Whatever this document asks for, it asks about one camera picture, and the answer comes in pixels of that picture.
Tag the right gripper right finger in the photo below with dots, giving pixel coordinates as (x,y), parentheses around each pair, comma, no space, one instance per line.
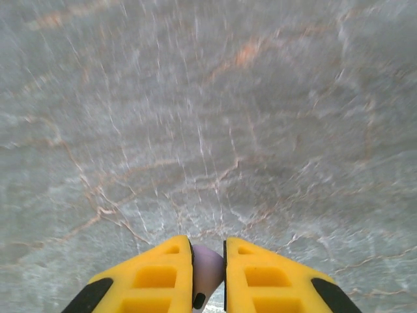
(270,287)

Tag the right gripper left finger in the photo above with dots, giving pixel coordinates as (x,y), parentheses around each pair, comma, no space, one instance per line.
(153,287)

